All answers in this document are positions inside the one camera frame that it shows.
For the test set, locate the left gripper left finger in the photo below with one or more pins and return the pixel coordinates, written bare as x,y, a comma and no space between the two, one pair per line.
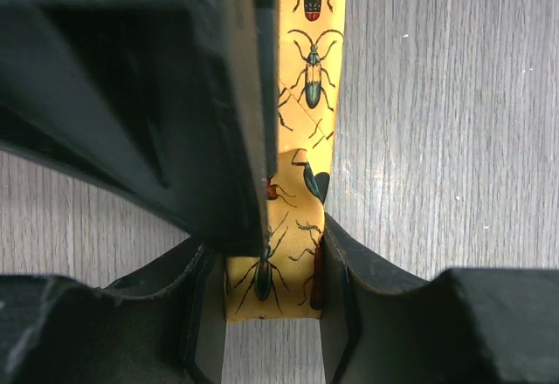
163,323

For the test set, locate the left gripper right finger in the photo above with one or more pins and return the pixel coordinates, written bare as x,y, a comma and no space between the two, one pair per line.
381,324

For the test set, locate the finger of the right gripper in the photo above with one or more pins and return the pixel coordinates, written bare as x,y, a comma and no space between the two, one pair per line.
267,16
158,101

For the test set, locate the yellow beetle print tie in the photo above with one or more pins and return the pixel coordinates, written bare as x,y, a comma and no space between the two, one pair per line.
286,281

